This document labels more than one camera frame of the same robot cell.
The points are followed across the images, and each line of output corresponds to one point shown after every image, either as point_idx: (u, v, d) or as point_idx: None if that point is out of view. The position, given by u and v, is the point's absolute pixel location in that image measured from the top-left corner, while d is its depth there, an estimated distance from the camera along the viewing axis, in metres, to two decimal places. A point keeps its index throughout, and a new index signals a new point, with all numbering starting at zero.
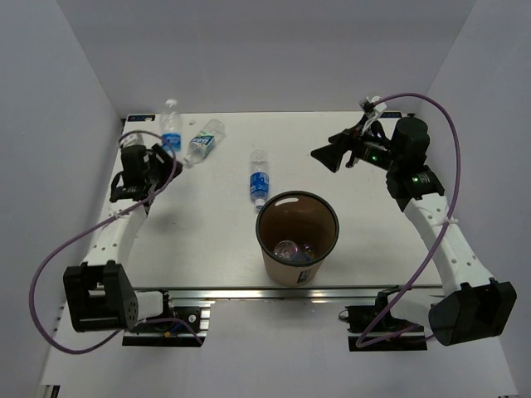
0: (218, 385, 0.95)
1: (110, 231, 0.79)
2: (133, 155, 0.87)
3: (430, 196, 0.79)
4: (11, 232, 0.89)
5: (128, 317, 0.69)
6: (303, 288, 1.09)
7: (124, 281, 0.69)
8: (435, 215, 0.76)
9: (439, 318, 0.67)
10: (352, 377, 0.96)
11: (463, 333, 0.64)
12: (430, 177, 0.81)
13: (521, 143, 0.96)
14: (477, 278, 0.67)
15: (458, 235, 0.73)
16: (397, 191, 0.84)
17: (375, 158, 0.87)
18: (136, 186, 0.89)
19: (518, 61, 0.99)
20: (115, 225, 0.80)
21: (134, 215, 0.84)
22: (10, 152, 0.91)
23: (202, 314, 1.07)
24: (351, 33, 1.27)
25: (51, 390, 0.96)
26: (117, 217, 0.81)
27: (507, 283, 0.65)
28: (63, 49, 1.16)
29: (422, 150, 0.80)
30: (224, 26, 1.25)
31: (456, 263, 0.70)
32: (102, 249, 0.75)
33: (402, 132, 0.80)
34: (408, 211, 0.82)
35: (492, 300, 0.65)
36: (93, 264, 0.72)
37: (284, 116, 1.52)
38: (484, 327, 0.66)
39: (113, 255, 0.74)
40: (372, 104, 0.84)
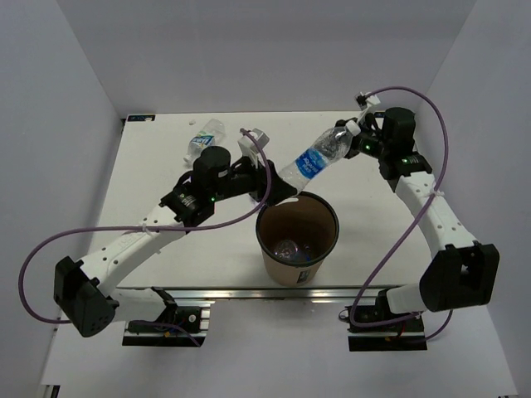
0: (218, 385, 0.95)
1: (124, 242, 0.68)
2: (206, 168, 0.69)
3: (417, 173, 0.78)
4: (12, 231, 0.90)
5: (89, 331, 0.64)
6: (303, 288, 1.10)
7: (99, 304, 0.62)
8: (422, 190, 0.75)
9: (427, 284, 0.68)
10: (352, 377, 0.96)
11: (450, 296, 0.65)
12: (419, 157, 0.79)
13: (521, 143, 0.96)
14: (461, 240, 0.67)
15: (444, 203, 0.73)
16: (387, 173, 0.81)
17: (368, 148, 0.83)
18: (195, 204, 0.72)
19: (517, 60, 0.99)
20: (135, 238, 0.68)
21: (163, 236, 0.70)
22: (10, 152, 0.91)
23: (202, 314, 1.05)
24: (351, 33, 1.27)
25: (51, 390, 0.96)
26: (142, 230, 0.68)
27: (491, 245, 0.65)
28: (64, 50, 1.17)
29: (410, 133, 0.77)
30: (224, 27, 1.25)
31: (441, 228, 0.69)
32: (103, 258, 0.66)
33: (390, 116, 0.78)
34: (398, 190, 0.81)
35: (478, 264, 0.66)
36: (84, 269, 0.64)
37: (284, 117, 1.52)
38: (470, 292, 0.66)
39: (104, 272, 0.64)
40: (364, 96, 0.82)
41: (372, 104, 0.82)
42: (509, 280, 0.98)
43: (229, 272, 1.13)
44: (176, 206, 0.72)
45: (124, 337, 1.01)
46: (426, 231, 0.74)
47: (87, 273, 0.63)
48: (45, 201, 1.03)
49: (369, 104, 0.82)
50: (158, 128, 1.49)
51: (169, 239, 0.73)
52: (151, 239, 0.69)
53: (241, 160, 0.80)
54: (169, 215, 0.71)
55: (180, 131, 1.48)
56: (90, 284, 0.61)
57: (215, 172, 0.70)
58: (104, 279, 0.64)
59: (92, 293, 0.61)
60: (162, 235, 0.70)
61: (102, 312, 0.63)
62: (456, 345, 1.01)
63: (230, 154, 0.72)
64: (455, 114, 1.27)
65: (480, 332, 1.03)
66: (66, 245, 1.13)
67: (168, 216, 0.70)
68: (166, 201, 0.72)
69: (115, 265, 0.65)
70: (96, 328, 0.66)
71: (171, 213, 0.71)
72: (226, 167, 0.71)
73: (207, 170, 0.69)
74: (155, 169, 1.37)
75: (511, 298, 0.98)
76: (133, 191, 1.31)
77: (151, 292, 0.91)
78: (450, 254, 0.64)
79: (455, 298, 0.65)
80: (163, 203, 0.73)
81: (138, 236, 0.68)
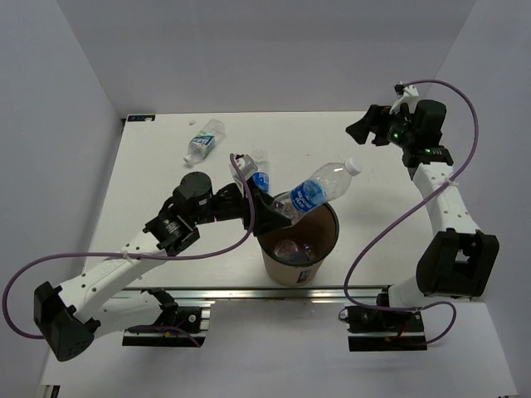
0: (218, 385, 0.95)
1: (104, 269, 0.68)
2: (185, 196, 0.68)
3: (437, 164, 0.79)
4: (12, 231, 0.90)
5: (65, 355, 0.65)
6: (303, 288, 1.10)
7: (75, 332, 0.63)
8: (438, 178, 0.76)
9: (424, 267, 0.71)
10: (351, 377, 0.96)
11: (442, 279, 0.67)
12: (442, 151, 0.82)
13: (521, 143, 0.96)
14: (465, 227, 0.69)
15: (455, 192, 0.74)
16: (408, 160, 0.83)
17: (396, 137, 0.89)
18: (178, 230, 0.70)
19: (518, 60, 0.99)
20: (115, 264, 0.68)
21: (143, 263, 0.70)
22: (10, 152, 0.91)
23: (202, 314, 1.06)
24: (350, 33, 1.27)
25: (51, 390, 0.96)
26: (122, 257, 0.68)
27: (494, 236, 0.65)
28: (63, 50, 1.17)
29: (438, 124, 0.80)
30: (224, 27, 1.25)
31: (447, 214, 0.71)
32: (82, 285, 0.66)
33: (421, 105, 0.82)
34: (415, 178, 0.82)
35: (476, 253, 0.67)
36: (60, 297, 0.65)
37: (284, 117, 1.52)
38: (465, 279, 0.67)
39: (80, 302, 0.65)
40: (402, 85, 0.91)
41: (409, 94, 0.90)
42: (509, 280, 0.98)
43: (229, 272, 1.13)
44: (160, 231, 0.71)
45: (124, 337, 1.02)
46: (433, 216, 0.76)
47: (65, 300, 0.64)
48: (45, 201, 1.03)
49: (406, 93, 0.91)
50: (158, 128, 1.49)
51: (152, 264, 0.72)
52: (131, 265, 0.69)
53: (227, 186, 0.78)
54: (153, 241, 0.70)
55: (180, 131, 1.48)
56: (66, 313, 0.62)
57: (196, 200, 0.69)
58: (80, 307, 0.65)
59: (66, 322, 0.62)
60: (142, 262, 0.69)
61: (79, 338, 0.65)
62: (456, 345, 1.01)
63: (210, 182, 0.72)
64: (455, 113, 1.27)
65: (481, 332, 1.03)
66: (65, 245, 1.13)
67: (151, 244, 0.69)
68: (149, 227, 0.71)
69: (92, 294, 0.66)
70: (73, 352, 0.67)
71: (153, 240, 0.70)
72: (206, 195, 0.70)
73: (187, 197, 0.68)
74: (155, 169, 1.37)
75: (512, 298, 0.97)
76: (133, 191, 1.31)
77: (146, 298, 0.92)
78: (450, 237, 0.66)
79: (449, 283, 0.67)
80: (147, 229, 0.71)
81: (118, 263, 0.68)
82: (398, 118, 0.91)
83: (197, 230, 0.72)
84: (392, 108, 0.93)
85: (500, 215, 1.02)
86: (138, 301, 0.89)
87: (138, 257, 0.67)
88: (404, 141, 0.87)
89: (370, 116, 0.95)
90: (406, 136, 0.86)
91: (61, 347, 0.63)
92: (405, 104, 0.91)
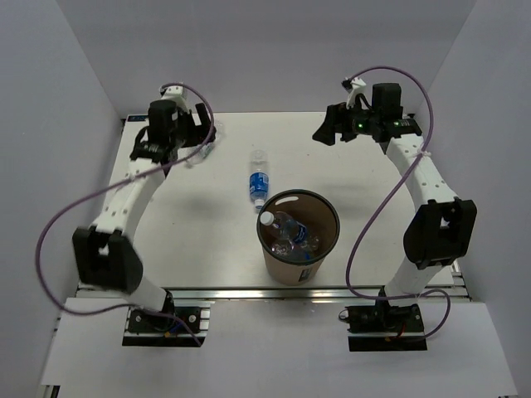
0: (219, 385, 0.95)
1: (124, 195, 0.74)
2: (161, 110, 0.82)
3: (407, 135, 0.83)
4: (12, 230, 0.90)
5: (130, 282, 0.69)
6: (303, 288, 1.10)
7: (129, 249, 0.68)
8: (411, 151, 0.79)
9: (411, 240, 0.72)
10: (352, 377, 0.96)
11: (430, 245, 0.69)
12: (410, 121, 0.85)
13: (519, 143, 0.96)
14: (443, 196, 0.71)
15: (430, 162, 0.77)
16: (380, 135, 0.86)
17: (361, 125, 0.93)
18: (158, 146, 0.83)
19: (517, 60, 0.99)
20: (129, 187, 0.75)
21: (150, 182, 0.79)
22: (10, 152, 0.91)
23: (202, 315, 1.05)
24: (350, 34, 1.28)
25: (51, 390, 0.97)
26: (132, 181, 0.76)
27: (470, 201, 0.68)
28: (64, 50, 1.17)
29: (397, 99, 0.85)
30: (224, 27, 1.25)
31: (426, 185, 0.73)
32: (112, 213, 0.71)
33: (377, 86, 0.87)
34: (389, 153, 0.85)
35: (457, 217, 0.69)
36: (102, 229, 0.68)
37: (284, 117, 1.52)
38: (451, 245, 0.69)
39: (123, 223, 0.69)
40: (349, 80, 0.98)
41: (358, 85, 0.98)
42: (509, 280, 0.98)
43: (228, 271, 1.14)
44: (144, 152, 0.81)
45: (124, 337, 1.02)
46: (413, 191, 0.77)
47: (104, 230, 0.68)
48: (46, 201, 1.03)
49: (355, 85, 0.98)
50: None
51: (153, 186, 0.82)
52: (143, 185, 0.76)
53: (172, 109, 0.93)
54: (146, 163, 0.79)
55: None
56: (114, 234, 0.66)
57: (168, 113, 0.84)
58: (124, 225, 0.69)
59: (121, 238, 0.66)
60: (148, 180, 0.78)
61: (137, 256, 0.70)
62: (456, 345, 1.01)
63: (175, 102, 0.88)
64: (453, 114, 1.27)
65: (481, 332, 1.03)
66: (67, 243, 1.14)
67: (146, 162, 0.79)
68: (135, 154, 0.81)
69: (126, 216, 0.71)
70: (136, 280, 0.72)
71: (145, 161, 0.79)
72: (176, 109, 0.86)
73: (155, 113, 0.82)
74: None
75: (510, 298, 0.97)
76: None
77: None
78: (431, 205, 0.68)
79: (438, 250, 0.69)
80: (134, 157, 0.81)
81: (129, 186, 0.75)
82: (358, 109, 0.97)
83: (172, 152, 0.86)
84: (348, 102, 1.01)
85: (499, 215, 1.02)
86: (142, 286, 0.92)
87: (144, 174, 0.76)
88: (369, 126, 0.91)
89: (330, 116, 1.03)
90: (369, 119, 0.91)
91: (127, 269, 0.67)
92: (359, 94, 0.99)
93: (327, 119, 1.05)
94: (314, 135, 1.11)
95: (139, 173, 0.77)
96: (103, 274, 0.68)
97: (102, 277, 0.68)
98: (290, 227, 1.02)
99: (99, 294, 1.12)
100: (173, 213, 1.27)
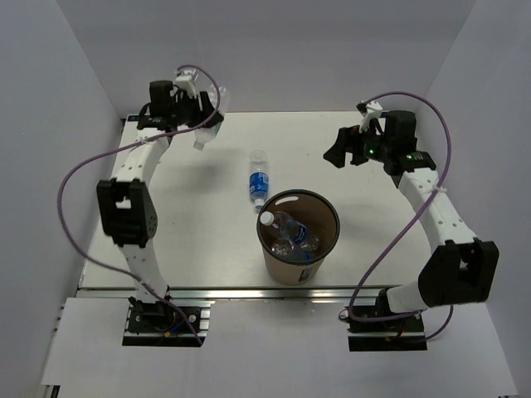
0: (218, 384, 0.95)
1: (138, 152, 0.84)
2: (159, 86, 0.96)
3: (421, 169, 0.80)
4: (12, 231, 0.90)
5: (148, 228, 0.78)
6: (304, 288, 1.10)
7: (147, 196, 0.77)
8: (425, 186, 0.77)
9: (426, 281, 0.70)
10: (351, 376, 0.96)
11: (447, 292, 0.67)
12: (424, 156, 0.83)
13: (520, 143, 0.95)
14: (462, 236, 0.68)
15: (445, 199, 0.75)
16: (392, 167, 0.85)
17: (372, 152, 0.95)
18: (161, 117, 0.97)
19: (517, 60, 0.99)
20: (142, 148, 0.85)
21: (158, 147, 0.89)
22: (9, 152, 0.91)
23: (202, 314, 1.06)
24: (350, 33, 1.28)
25: (51, 390, 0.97)
26: (143, 143, 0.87)
27: (491, 241, 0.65)
28: (64, 50, 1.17)
29: (411, 130, 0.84)
30: (223, 27, 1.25)
31: (443, 223, 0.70)
32: (129, 167, 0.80)
33: (391, 115, 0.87)
34: (401, 186, 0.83)
35: (476, 261, 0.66)
36: (121, 180, 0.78)
37: (283, 117, 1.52)
38: (469, 289, 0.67)
39: (138, 173, 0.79)
40: (363, 104, 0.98)
41: (372, 110, 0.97)
42: (509, 280, 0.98)
43: (228, 271, 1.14)
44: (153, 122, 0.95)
45: (124, 337, 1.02)
46: (426, 227, 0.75)
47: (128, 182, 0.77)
48: (45, 202, 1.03)
49: (370, 109, 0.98)
50: None
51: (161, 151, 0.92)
52: (150, 148, 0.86)
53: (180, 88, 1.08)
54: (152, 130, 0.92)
55: None
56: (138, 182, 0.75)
57: (168, 90, 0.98)
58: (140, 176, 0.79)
59: (140, 186, 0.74)
60: (157, 146, 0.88)
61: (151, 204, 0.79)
62: (456, 345, 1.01)
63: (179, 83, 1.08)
64: (453, 114, 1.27)
65: (481, 332, 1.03)
66: (66, 244, 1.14)
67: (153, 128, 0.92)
68: (143, 123, 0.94)
69: (141, 171, 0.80)
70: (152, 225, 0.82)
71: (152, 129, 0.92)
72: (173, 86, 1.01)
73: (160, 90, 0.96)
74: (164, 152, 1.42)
75: (511, 299, 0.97)
76: None
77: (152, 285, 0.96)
78: (449, 251, 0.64)
79: (454, 295, 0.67)
80: (141, 127, 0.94)
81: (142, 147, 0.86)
82: (370, 134, 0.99)
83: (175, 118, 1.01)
84: (362, 126, 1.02)
85: (499, 215, 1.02)
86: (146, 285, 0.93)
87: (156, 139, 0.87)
88: (380, 152, 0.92)
89: (341, 139, 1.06)
90: (382, 148, 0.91)
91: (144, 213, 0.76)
92: (372, 118, 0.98)
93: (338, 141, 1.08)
94: (324, 155, 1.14)
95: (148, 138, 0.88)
96: (124, 222, 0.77)
97: (124, 225, 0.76)
98: (290, 227, 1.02)
99: (99, 294, 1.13)
100: (176, 213, 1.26)
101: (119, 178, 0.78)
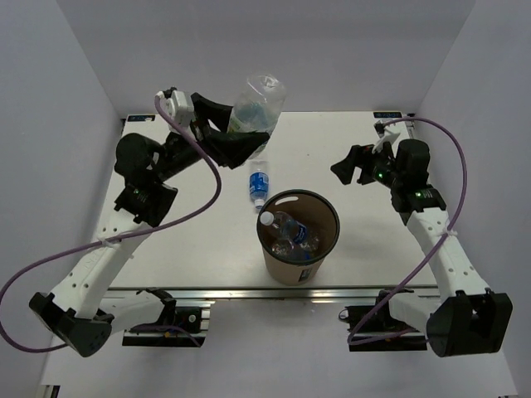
0: (218, 384, 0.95)
1: (90, 264, 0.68)
2: (130, 168, 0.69)
3: (431, 209, 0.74)
4: (12, 232, 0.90)
5: (90, 351, 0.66)
6: (304, 288, 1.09)
7: (82, 331, 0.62)
8: (435, 227, 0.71)
9: (436, 328, 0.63)
10: (351, 376, 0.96)
11: (460, 343, 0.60)
12: (433, 192, 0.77)
13: (521, 143, 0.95)
14: (474, 288, 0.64)
15: (455, 243, 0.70)
16: (399, 206, 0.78)
17: (380, 176, 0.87)
18: (145, 195, 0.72)
19: (517, 60, 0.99)
20: (96, 256, 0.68)
21: (127, 244, 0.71)
22: (9, 152, 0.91)
23: (202, 315, 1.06)
24: (350, 32, 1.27)
25: (51, 390, 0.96)
26: (104, 244, 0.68)
27: (504, 293, 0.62)
28: (63, 50, 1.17)
29: (424, 166, 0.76)
30: (223, 26, 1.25)
31: (453, 272, 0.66)
32: (73, 285, 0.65)
33: (403, 148, 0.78)
34: (409, 225, 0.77)
35: (489, 312, 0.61)
36: (58, 303, 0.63)
37: (284, 117, 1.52)
38: (482, 341, 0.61)
39: (79, 300, 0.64)
40: (382, 123, 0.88)
41: (390, 133, 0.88)
42: (509, 280, 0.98)
43: (229, 272, 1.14)
44: (132, 202, 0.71)
45: (124, 337, 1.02)
46: (436, 273, 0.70)
47: (62, 305, 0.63)
48: (45, 203, 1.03)
49: (387, 132, 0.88)
50: (158, 128, 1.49)
51: (136, 243, 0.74)
52: (114, 251, 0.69)
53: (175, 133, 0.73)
54: (128, 219, 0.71)
55: None
56: (68, 317, 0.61)
57: (144, 164, 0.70)
58: (83, 303, 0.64)
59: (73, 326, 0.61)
60: (124, 244, 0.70)
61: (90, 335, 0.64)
62: None
63: (144, 140, 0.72)
64: (454, 114, 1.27)
65: None
66: (66, 245, 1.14)
67: (127, 221, 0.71)
68: (119, 202, 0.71)
69: (86, 290, 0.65)
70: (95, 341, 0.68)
71: (128, 216, 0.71)
72: (148, 157, 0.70)
73: (131, 169, 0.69)
74: None
75: (511, 299, 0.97)
76: None
77: (146, 296, 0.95)
78: (462, 301, 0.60)
79: (465, 347, 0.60)
80: (119, 206, 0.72)
81: (99, 254, 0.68)
82: (383, 157, 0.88)
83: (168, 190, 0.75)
84: (376, 147, 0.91)
85: (499, 215, 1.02)
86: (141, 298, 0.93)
87: (119, 240, 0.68)
88: (389, 181, 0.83)
89: (351, 157, 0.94)
90: (392, 177, 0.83)
91: (80, 347, 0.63)
92: (388, 143, 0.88)
93: (348, 156, 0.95)
94: (332, 166, 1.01)
95: (109, 238, 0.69)
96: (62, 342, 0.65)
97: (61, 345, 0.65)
98: (290, 227, 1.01)
99: None
100: (177, 212, 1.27)
101: (60, 294, 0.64)
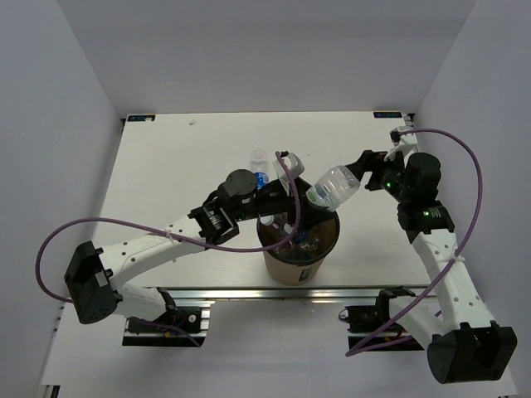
0: (218, 384, 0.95)
1: (147, 241, 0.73)
2: (230, 193, 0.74)
3: (439, 230, 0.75)
4: (11, 232, 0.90)
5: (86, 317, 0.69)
6: (303, 288, 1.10)
7: (103, 295, 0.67)
8: (442, 251, 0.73)
9: (436, 355, 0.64)
10: (351, 376, 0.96)
11: (457, 371, 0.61)
12: (441, 211, 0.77)
13: (520, 143, 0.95)
14: (478, 318, 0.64)
15: (462, 269, 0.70)
16: (406, 222, 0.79)
17: (389, 186, 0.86)
18: (220, 222, 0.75)
19: (517, 60, 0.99)
20: (158, 240, 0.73)
21: (182, 247, 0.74)
22: (9, 153, 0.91)
23: (202, 315, 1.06)
24: (350, 33, 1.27)
25: (51, 390, 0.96)
26: (165, 235, 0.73)
27: (509, 327, 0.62)
28: (63, 50, 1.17)
29: (434, 184, 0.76)
30: (223, 26, 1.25)
31: (458, 302, 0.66)
32: (123, 252, 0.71)
33: (413, 164, 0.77)
34: (414, 244, 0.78)
35: (491, 342, 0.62)
36: (103, 259, 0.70)
37: (284, 117, 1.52)
38: (482, 371, 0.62)
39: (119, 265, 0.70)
40: (399, 133, 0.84)
41: (405, 143, 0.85)
42: (509, 280, 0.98)
43: (229, 272, 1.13)
44: (203, 220, 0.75)
45: (124, 337, 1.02)
46: (439, 298, 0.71)
47: (104, 262, 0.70)
48: (46, 204, 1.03)
49: (402, 141, 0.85)
50: (158, 129, 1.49)
51: (188, 250, 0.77)
52: (170, 245, 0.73)
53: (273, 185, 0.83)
54: (196, 228, 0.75)
55: (180, 131, 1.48)
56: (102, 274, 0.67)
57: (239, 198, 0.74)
58: (118, 272, 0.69)
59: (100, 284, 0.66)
60: (182, 245, 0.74)
61: (103, 303, 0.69)
62: None
63: (254, 180, 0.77)
64: (453, 114, 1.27)
65: None
66: (66, 244, 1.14)
67: (195, 229, 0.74)
68: (194, 214, 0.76)
69: (129, 263, 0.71)
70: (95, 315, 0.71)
71: (197, 225, 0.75)
72: (249, 194, 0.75)
73: (231, 195, 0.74)
74: (164, 152, 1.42)
75: (509, 300, 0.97)
76: (133, 191, 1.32)
77: (155, 293, 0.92)
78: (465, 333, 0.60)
79: (465, 376, 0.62)
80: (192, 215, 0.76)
81: (160, 240, 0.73)
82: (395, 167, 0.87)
83: (236, 226, 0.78)
84: (387, 154, 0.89)
85: (499, 215, 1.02)
86: (151, 293, 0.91)
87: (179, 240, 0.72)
88: (397, 191, 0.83)
89: (362, 162, 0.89)
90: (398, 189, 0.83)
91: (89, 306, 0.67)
92: (401, 152, 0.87)
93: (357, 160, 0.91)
94: None
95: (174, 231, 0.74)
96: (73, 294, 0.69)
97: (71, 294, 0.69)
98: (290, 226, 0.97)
99: None
100: (178, 211, 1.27)
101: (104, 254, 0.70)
